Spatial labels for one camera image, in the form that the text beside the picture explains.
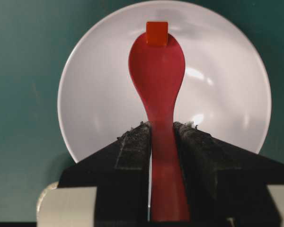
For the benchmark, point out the crackle-glazed ceramic spoon rest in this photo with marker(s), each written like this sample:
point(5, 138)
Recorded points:
point(43, 194)

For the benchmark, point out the red plastic spoon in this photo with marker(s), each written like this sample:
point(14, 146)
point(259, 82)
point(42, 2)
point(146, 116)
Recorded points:
point(157, 73)

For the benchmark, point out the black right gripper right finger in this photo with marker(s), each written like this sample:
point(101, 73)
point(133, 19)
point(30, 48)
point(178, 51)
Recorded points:
point(228, 186)

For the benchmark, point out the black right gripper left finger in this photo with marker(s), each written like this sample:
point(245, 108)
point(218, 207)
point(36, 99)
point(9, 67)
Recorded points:
point(120, 172)

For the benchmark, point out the white plastic bowl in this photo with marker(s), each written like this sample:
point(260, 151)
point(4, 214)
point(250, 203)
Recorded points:
point(225, 91)

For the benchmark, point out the small red-orange block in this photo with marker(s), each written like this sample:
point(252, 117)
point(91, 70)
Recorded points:
point(157, 33)

